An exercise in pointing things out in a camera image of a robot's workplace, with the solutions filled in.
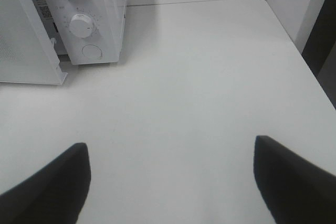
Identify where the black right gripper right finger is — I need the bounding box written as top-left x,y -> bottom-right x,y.
253,136 -> 335,223

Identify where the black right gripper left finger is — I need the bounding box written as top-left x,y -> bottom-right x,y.
1,143 -> 91,223

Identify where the white microwave door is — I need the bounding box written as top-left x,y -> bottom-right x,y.
1,0 -> 67,85

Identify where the round white door button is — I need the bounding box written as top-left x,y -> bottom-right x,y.
82,45 -> 102,60

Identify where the white control knob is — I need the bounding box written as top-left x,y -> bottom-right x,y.
69,14 -> 94,38

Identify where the white microwave oven body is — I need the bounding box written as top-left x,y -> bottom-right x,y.
33,0 -> 127,65

